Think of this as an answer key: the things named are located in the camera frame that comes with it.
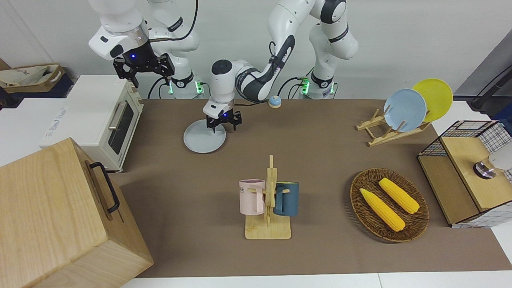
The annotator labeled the brown wicker basket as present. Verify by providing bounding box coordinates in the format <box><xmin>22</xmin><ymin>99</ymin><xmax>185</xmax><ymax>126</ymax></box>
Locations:
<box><xmin>350</xmin><ymin>168</ymin><xmax>430</xmax><ymax>243</ymax></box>

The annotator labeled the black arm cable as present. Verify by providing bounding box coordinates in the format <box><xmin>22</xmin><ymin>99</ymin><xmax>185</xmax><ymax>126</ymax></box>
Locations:
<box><xmin>149</xmin><ymin>0</ymin><xmax>200</xmax><ymax>43</ymax></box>
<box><xmin>235</xmin><ymin>40</ymin><xmax>281</xmax><ymax>107</ymax></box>

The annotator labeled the brown table mat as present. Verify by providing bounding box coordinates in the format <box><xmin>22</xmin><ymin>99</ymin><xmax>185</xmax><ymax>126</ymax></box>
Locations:
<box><xmin>108</xmin><ymin>98</ymin><xmax>512</xmax><ymax>279</ymax></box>

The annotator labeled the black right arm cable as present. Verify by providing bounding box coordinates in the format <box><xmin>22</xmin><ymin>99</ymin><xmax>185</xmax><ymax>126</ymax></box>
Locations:
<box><xmin>149</xmin><ymin>0</ymin><xmax>200</xmax><ymax>43</ymax></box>

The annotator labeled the yellow plate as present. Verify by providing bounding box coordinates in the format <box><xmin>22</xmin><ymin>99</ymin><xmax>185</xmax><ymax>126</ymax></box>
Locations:
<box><xmin>412</xmin><ymin>78</ymin><xmax>454</xmax><ymax>123</ymax></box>

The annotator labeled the white cloth bag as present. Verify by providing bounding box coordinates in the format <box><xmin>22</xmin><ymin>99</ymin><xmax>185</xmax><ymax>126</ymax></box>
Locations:
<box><xmin>0</xmin><ymin>66</ymin><xmax>53</xmax><ymax>87</ymax></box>

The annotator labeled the light blue plate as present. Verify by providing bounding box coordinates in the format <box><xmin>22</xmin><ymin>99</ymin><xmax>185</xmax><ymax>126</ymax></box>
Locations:
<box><xmin>383</xmin><ymin>88</ymin><xmax>428</xmax><ymax>133</ymax></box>

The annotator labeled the long yellow corn cob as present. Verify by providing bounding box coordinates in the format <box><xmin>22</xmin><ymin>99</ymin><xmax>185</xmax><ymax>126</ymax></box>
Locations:
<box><xmin>360</xmin><ymin>188</ymin><xmax>406</xmax><ymax>232</ymax></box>

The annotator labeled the large wooden box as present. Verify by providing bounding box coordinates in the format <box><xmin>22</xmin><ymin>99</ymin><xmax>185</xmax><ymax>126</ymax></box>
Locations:
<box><xmin>0</xmin><ymin>137</ymin><xmax>155</xmax><ymax>288</ymax></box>

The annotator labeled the wire grid wooden shelf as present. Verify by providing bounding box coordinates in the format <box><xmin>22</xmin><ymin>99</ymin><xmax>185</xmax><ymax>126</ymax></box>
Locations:
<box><xmin>417</xmin><ymin>120</ymin><xmax>512</xmax><ymax>229</ymax></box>

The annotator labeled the dark blue mug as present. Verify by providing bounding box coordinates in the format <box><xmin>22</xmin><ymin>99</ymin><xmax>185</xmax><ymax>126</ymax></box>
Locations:
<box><xmin>273</xmin><ymin>181</ymin><xmax>300</xmax><ymax>217</ymax></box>

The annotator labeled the wooden mug tree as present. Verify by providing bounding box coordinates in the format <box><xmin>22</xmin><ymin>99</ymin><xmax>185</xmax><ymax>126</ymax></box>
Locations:
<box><xmin>244</xmin><ymin>155</ymin><xmax>292</xmax><ymax>240</ymax></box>

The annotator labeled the pink mug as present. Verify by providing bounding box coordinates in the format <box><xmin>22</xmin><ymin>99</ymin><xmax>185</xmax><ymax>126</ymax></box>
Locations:
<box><xmin>239</xmin><ymin>179</ymin><xmax>266</xmax><ymax>216</ymax></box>

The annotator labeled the short yellow corn cob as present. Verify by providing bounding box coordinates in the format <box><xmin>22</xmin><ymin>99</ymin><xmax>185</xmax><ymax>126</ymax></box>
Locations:
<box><xmin>378</xmin><ymin>177</ymin><xmax>420</xmax><ymax>215</ymax></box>

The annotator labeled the wooden plate rack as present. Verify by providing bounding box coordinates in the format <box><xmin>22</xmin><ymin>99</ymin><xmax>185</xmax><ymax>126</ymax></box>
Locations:
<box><xmin>355</xmin><ymin>108</ymin><xmax>432</xmax><ymax>147</ymax></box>

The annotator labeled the white toaster oven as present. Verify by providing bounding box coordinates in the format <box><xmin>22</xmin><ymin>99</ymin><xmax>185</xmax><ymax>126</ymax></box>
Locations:
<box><xmin>38</xmin><ymin>74</ymin><xmax>145</xmax><ymax>173</ymax></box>

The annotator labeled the gray ceramic plate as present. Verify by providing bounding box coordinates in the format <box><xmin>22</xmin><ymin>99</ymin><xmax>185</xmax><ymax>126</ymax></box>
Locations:
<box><xmin>183</xmin><ymin>119</ymin><xmax>227</xmax><ymax>154</ymax></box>

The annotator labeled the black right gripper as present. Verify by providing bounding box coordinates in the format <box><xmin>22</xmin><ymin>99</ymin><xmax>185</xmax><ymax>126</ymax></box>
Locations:
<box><xmin>113</xmin><ymin>41</ymin><xmax>176</xmax><ymax>89</ymax></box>

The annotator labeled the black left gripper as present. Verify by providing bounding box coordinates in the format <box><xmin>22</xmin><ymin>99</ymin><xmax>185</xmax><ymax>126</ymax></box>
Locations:
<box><xmin>206</xmin><ymin>108</ymin><xmax>243</xmax><ymax>134</ymax></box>

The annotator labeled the black metal box handle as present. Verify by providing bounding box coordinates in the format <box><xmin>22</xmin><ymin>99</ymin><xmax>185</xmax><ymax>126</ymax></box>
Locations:
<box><xmin>89</xmin><ymin>162</ymin><xmax>121</xmax><ymax>214</ymax></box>

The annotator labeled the cardboard box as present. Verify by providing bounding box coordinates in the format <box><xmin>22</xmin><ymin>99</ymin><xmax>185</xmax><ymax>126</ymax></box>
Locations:
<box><xmin>0</xmin><ymin>64</ymin><xmax>67</xmax><ymax>96</ymax></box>

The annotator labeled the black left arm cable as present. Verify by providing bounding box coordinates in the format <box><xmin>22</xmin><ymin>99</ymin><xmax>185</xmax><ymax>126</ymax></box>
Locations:
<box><xmin>235</xmin><ymin>40</ymin><xmax>281</xmax><ymax>107</ymax></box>

